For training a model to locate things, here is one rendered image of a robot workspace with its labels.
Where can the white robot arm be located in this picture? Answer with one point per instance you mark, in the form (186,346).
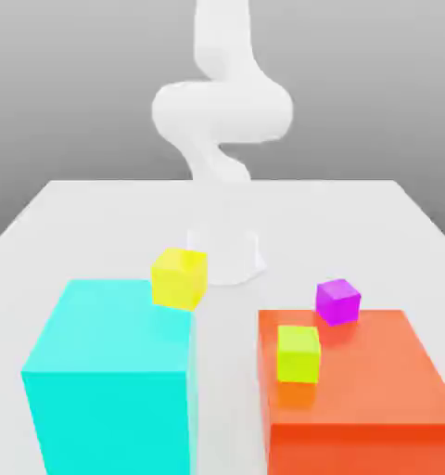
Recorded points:
(222,111)

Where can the small yellow cube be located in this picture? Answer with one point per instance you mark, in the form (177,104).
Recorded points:
(178,280)

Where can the small magenta cube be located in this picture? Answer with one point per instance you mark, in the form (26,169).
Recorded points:
(337,302)

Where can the small lime cube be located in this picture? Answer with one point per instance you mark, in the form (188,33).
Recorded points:
(297,356)

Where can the large cyan box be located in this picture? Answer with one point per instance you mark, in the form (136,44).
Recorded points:
(107,378)

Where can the large orange box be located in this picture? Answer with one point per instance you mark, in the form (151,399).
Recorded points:
(367,400)

